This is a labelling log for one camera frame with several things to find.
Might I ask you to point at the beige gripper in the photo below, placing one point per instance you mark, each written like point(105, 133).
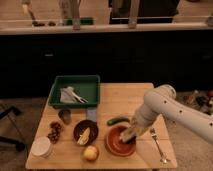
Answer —
point(136, 129)

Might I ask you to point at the red bowl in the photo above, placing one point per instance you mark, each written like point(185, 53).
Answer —
point(115, 146)

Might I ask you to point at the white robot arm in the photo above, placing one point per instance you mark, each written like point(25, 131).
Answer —
point(161, 100)

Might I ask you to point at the dark brown bowl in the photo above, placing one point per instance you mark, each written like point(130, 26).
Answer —
point(82, 126)

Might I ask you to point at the green cucumber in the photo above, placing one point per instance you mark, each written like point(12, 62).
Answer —
point(116, 120)

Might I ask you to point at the silver fork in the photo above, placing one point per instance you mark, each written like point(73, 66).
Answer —
point(163, 158)

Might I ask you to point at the grey blue sponge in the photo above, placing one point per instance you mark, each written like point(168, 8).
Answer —
point(91, 114)

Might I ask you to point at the yellow apple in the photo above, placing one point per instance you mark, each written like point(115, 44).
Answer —
point(91, 153)

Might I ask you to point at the banana slice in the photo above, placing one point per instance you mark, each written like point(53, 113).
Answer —
point(83, 139)

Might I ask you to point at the white plastic fork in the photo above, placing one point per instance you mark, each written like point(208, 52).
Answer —
point(79, 98)

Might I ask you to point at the green plastic tray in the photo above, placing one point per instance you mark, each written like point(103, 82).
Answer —
point(85, 86)

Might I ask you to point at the clutter pile on floor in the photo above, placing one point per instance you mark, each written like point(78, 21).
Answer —
point(200, 102)

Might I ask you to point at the small metal cup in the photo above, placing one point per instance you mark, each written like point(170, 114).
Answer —
point(65, 116)

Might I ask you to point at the grey cloth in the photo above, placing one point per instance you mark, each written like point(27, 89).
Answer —
point(67, 96)

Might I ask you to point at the black chair base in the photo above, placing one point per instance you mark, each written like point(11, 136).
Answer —
point(9, 132)

